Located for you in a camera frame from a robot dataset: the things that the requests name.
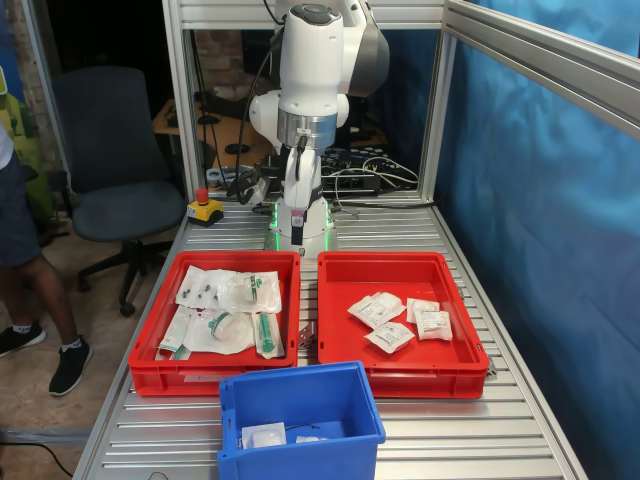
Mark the pouch with green print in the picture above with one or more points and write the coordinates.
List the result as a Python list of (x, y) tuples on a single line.
[(262, 292)]

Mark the paper pouch with green stripes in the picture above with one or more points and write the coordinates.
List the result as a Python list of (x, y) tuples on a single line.
[(174, 335)]

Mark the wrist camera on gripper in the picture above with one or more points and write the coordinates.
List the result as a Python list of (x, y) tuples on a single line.
[(251, 187)]

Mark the blue plastic box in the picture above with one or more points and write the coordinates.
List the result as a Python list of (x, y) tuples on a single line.
[(300, 395)]

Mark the green syringe packet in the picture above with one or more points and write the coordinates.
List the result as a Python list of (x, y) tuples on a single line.
[(268, 336)]

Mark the aluminium frame top beam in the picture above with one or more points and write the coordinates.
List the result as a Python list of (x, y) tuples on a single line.
[(225, 12)]

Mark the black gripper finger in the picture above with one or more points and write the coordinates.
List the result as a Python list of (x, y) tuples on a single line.
[(298, 236)]

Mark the wooden desk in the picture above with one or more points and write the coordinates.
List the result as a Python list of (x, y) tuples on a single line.
[(165, 120)]

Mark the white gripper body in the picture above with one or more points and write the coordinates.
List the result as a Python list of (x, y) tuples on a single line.
[(301, 175)]

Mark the small metal bracket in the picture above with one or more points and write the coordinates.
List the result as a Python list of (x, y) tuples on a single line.
[(308, 337)]

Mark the large pouch with green-white part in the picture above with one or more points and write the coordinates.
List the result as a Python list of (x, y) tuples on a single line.
[(220, 332)]

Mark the dark grey office chair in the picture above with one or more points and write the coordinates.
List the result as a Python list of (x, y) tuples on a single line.
[(110, 150)]

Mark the yellow emergency stop button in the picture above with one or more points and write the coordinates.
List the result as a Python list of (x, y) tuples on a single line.
[(205, 210)]

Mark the clear blister gauze packet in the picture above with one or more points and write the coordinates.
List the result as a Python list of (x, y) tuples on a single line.
[(265, 436), (309, 439)]

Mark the blue curtain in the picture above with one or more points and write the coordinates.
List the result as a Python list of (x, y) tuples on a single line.
[(550, 250)]

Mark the aluminium frame slanted beam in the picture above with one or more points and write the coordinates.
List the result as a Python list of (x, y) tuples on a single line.
[(550, 60)]

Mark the white bandage packet film side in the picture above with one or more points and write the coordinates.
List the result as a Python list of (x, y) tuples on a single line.
[(392, 301)]

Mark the white Fuhrmann bandage packet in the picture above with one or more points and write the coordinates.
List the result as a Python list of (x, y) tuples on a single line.
[(421, 303), (434, 326), (389, 337), (367, 312)]

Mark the blister packet with dark buttons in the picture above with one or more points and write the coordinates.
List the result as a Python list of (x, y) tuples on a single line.
[(195, 290)]

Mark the black sneaker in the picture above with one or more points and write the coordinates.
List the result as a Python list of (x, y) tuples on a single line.
[(70, 367), (20, 339)]

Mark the person in dark shorts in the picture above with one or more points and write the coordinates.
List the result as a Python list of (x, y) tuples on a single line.
[(20, 225)]

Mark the aluminium frame post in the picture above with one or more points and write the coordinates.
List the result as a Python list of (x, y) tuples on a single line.
[(180, 100), (436, 110)]

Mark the clear plastic pouch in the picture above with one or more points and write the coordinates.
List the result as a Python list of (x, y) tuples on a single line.
[(230, 290)]

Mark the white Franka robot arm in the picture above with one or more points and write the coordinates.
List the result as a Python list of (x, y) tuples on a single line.
[(310, 65)]

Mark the red plastic box with bandages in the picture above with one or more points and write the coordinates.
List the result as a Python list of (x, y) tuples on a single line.
[(350, 280)]

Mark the red plastic box with supplies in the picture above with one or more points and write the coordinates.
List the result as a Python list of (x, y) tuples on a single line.
[(150, 380)]

